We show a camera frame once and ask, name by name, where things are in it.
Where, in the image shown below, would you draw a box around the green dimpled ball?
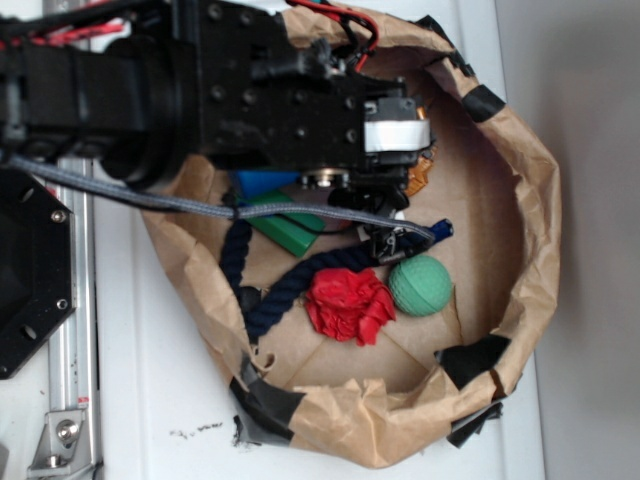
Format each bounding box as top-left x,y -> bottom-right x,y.
388,255 -> 453,317

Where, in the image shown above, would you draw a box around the orange spiral sea shell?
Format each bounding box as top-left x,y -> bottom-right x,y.
404,133 -> 437,197

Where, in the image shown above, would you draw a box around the red crumpled paper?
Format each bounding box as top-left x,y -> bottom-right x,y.
305,268 -> 396,346

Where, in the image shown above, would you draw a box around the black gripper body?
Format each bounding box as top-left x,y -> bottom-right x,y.
197,1 -> 430,189

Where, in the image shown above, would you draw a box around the red and black wires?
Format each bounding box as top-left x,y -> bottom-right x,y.
284,0 -> 380,76

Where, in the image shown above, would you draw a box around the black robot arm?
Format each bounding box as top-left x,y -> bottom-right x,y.
1,1 -> 432,263

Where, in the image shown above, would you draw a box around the grey braided cable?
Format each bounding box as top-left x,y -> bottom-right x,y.
9,154 -> 436,244

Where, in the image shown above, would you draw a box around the dark blue rope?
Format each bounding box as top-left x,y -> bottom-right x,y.
219,217 -> 455,346

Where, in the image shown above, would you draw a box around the brown paper bag bin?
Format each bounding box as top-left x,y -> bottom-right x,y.
144,12 -> 562,468

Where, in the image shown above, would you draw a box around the black hexagonal base plate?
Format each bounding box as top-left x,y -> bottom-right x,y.
1,170 -> 74,380

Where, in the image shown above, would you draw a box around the metal corner bracket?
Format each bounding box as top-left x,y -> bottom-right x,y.
27,409 -> 92,479

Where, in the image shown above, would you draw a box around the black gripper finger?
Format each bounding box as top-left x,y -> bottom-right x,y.
328,185 -> 416,266

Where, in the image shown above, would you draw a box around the blue plastic bottle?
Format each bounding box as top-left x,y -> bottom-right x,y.
229,170 -> 299,198

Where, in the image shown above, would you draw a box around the aluminium extrusion rail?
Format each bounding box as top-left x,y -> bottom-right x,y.
48,187 -> 103,479

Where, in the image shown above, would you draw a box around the green rectangular block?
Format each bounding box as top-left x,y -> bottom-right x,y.
247,213 -> 325,257

